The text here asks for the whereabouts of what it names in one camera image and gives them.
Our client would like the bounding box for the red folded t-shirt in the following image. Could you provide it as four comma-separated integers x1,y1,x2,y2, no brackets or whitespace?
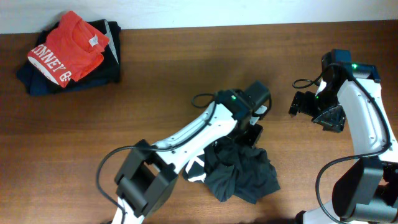
27,11,109,88

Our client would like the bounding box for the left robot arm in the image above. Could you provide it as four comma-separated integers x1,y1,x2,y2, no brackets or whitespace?
112,81,271,223

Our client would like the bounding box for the black folded shirt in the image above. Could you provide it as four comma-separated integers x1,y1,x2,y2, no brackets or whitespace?
34,19,122,94

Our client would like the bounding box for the dark green t-shirt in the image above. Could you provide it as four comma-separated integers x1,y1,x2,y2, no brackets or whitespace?
182,138,280,204

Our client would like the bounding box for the black cable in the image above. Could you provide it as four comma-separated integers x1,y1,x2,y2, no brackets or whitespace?
292,62,392,224
95,92,273,224

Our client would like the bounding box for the right black cable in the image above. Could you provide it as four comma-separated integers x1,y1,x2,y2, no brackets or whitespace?
292,62,392,224

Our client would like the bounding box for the left black cable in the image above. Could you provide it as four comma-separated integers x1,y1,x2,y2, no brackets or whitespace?
95,92,273,224

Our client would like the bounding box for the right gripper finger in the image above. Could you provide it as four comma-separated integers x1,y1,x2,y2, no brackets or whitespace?
312,105,346,133
289,91,317,117

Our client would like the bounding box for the navy folded shirt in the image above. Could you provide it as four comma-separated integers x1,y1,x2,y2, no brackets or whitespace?
16,62,113,96

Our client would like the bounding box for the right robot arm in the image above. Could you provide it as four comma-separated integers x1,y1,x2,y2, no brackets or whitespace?
289,49,397,224

